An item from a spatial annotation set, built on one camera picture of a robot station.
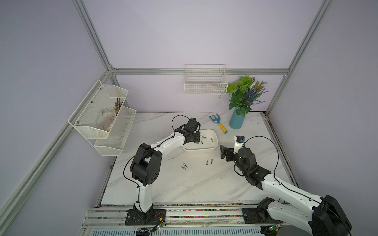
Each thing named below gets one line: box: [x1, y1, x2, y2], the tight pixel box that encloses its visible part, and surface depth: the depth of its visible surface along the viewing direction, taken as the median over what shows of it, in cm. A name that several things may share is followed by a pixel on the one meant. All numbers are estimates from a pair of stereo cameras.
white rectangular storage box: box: [182, 129, 219, 153], surface depth 104 cm
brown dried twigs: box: [114, 97, 124, 117], surface depth 83 cm
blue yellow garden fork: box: [208, 113, 228, 134], surface depth 117 cm
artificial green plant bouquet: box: [226, 75, 269, 118], surface depth 90 cm
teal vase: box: [229, 106, 245, 130], surface depth 110 cm
